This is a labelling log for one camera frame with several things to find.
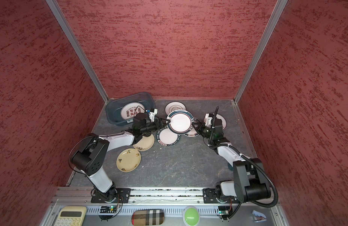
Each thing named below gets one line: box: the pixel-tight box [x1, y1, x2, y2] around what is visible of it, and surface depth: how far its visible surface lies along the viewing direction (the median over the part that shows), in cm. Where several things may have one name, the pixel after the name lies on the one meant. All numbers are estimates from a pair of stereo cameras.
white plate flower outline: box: [164, 101, 187, 116], surface depth 117 cm
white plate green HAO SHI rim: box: [156, 127, 181, 147], surface depth 97 cm
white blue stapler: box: [252, 209, 267, 223], surface depth 69 cm
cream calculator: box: [53, 205, 87, 226], surface depth 68 cm
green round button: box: [182, 205, 200, 226], surface depth 69 cm
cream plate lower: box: [116, 147, 142, 173], surface depth 88 cm
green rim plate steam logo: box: [166, 109, 195, 135], surface depth 90 cm
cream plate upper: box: [132, 133, 156, 152], surface depth 94 cm
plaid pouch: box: [131, 209, 165, 226], surface depth 67 cm
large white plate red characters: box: [120, 102, 146, 121], surface depth 116 cm
